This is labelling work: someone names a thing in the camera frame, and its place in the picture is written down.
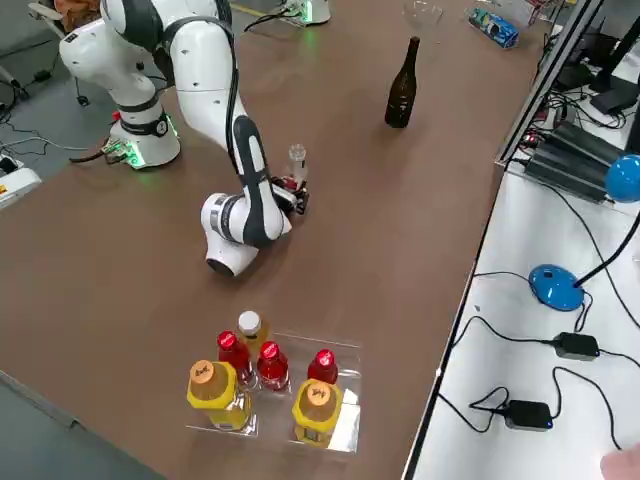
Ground blue cookie packet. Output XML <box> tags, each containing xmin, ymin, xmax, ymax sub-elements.
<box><xmin>482</xmin><ymin>12</ymin><xmax>521</xmax><ymax>50</ymax></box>

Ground black power adapter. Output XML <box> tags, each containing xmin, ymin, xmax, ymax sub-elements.
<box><xmin>554</xmin><ymin>332</ymin><xmax>600</xmax><ymax>361</ymax></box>
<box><xmin>503</xmin><ymin>399</ymin><xmax>554</xmax><ymax>431</ymax></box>

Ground aluminium frame post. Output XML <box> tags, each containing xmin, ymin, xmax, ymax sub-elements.
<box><xmin>494</xmin><ymin>0</ymin><xmax>601</xmax><ymax>169</ymax></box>

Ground clear acrylic bottle tray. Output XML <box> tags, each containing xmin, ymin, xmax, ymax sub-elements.
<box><xmin>184</xmin><ymin>327</ymin><xmax>363</xmax><ymax>454</ymax></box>

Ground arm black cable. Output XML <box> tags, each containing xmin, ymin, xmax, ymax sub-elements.
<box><xmin>225</xmin><ymin>0</ymin><xmax>244</xmax><ymax>176</ymax></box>

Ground clear drink bottle red label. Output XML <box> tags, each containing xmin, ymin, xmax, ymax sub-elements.
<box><xmin>284</xmin><ymin>143</ymin><xmax>309</xmax><ymax>194</ymax></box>

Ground blue desk lamp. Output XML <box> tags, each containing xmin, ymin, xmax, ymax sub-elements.
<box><xmin>528</xmin><ymin>153</ymin><xmax>640</xmax><ymax>312</ymax></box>

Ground black power supply brick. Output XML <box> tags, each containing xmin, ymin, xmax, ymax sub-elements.
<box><xmin>524</xmin><ymin>144</ymin><xmax>614</xmax><ymax>204</ymax></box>
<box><xmin>542</xmin><ymin>119</ymin><xmax>626</xmax><ymax>166</ymax></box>

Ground white equipment box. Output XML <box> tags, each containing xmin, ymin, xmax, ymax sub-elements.
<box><xmin>0</xmin><ymin>167</ymin><xmax>44</xmax><ymax>211</ymax></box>

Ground teal snack packet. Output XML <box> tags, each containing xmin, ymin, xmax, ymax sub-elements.
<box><xmin>469</xmin><ymin>7</ymin><xmax>496</xmax><ymax>31</ymax></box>

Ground dark glass bottle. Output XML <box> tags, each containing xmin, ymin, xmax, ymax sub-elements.
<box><xmin>383</xmin><ymin>35</ymin><xmax>421</xmax><ymax>129</ymax></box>

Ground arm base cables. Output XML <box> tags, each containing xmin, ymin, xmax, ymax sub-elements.
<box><xmin>68</xmin><ymin>141</ymin><xmax>126</xmax><ymax>165</ymax></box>
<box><xmin>243</xmin><ymin>4</ymin><xmax>307</xmax><ymax>32</ymax></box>

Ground clear acrylic snack shelf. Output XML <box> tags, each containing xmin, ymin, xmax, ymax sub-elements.
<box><xmin>469</xmin><ymin>0</ymin><xmax>546</xmax><ymax>31</ymax></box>

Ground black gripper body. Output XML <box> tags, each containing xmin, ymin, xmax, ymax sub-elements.
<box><xmin>272</xmin><ymin>175</ymin><xmax>297</xmax><ymax>215</ymax></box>

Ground large yellow drink bottle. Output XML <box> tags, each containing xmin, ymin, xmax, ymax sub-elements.
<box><xmin>291</xmin><ymin>378</ymin><xmax>344</xmax><ymax>447</ymax></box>
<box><xmin>186</xmin><ymin>358</ymin><xmax>254</xmax><ymax>432</ymax></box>

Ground black monitor with stand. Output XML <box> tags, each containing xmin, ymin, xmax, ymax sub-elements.
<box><xmin>552</xmin><ymin>0</ymin><xmax>640</xmax><ymax>115</ymax></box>

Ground small yellow drink bottle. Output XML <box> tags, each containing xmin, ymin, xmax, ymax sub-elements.
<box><xmin>237</xmin><ymin>310</ymin><xmax>274</xmax><ymax>351</ymax></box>

